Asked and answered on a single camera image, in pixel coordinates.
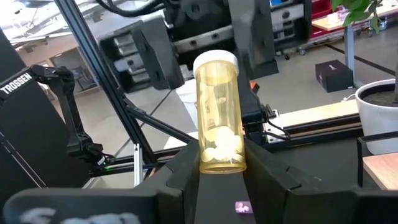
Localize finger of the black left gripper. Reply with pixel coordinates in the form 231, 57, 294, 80
228, 0, 279, 80
131, 19, 185, 91

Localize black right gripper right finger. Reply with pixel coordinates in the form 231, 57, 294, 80
244, 138, 358, 224

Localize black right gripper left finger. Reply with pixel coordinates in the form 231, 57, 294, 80
145, 139, 200, 224

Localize pink pill bottle white cap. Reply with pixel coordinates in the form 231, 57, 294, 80
234, 201, 254, 215

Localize yellow pill bottle white cap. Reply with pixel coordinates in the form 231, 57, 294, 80
192, 49, 248, 174

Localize grey metal equipment rack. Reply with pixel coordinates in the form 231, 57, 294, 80
269, 0, 313, 60

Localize red storage bins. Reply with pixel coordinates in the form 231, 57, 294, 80
310, 0, 334, 38

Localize black box purple logo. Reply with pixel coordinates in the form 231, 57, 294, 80
314, 59, 354, 93

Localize light wooden side board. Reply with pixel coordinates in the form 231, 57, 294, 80
162, 98, 361, 151

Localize wooden workbench grey legs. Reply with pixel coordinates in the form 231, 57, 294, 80
311, 0, 398, 72

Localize white plant pot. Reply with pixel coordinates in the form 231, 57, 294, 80
354, 78, 398, 156

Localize large black panel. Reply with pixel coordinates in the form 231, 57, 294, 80
0, 29, 93, 189

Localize silver aluminium bracket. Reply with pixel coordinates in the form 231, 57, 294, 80
132, 142, 145, 187

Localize black aluminium rig frame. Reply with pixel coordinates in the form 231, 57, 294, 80
54, 0, 364, 187

